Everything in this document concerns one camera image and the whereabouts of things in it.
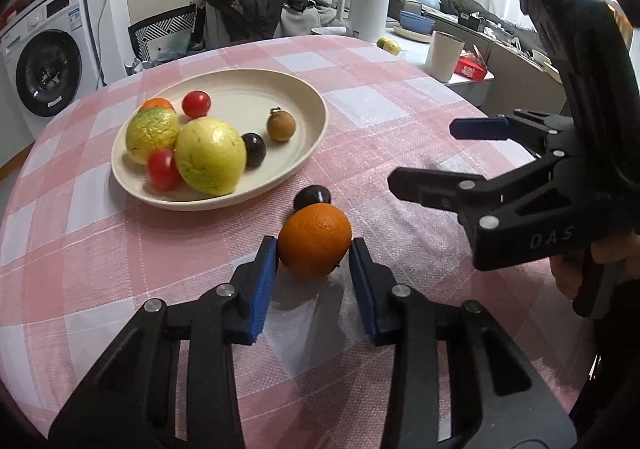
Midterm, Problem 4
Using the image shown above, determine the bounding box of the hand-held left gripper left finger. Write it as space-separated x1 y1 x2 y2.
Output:
48 236 280 449

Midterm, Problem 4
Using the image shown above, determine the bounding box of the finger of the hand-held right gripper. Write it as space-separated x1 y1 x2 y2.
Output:
449 110 576 152
388 154 568 225

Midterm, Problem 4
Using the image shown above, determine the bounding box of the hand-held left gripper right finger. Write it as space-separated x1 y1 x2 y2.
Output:
348 238 578 449

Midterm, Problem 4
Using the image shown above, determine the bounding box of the large orange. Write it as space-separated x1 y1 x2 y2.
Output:
277 203 352 279

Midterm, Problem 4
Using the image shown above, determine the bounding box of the dark purple grape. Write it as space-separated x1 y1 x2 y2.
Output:
293 184 332 212
241 133 267 168

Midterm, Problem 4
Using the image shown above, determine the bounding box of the large green guava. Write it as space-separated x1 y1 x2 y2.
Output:
175 117 247 196

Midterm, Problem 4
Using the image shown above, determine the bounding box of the brown longan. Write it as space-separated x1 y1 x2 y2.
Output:
266 108 296 142

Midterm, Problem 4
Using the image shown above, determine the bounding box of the large red tomato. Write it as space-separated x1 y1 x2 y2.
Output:
147 149 183 192

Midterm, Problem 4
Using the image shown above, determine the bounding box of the beige oval plate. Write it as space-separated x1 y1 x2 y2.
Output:
111 69 328 212

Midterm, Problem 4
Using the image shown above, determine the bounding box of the small red tomato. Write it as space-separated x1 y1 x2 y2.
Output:
181 90 211 119

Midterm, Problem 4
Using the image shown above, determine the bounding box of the person's right hand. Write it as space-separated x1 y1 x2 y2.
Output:
551 228 640 300

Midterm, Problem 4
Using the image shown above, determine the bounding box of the red box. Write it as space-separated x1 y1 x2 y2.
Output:
454 51 494 82

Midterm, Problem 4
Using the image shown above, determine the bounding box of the beige cup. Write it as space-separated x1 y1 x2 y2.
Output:
426 31 466 82

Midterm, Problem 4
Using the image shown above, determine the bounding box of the beige flat plate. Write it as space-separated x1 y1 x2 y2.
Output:
392 26 432 44

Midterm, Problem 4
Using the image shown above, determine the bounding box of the blue bowl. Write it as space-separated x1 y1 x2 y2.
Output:
399 11 434 34

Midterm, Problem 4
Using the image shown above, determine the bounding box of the dark cloth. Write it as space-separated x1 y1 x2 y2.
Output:
440 0 488 20

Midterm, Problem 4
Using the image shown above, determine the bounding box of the white electric kettle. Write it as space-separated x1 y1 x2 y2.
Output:
336 0 391 44

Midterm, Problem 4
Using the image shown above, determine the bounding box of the wrinkled yellow-green fruit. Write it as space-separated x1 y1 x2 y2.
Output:
125 108 180 164

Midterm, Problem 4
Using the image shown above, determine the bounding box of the black patterned chair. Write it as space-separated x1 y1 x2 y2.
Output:
127 9 198 76

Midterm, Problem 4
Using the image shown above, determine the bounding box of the white washing machine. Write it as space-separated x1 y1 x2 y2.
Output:
0 0 104 132

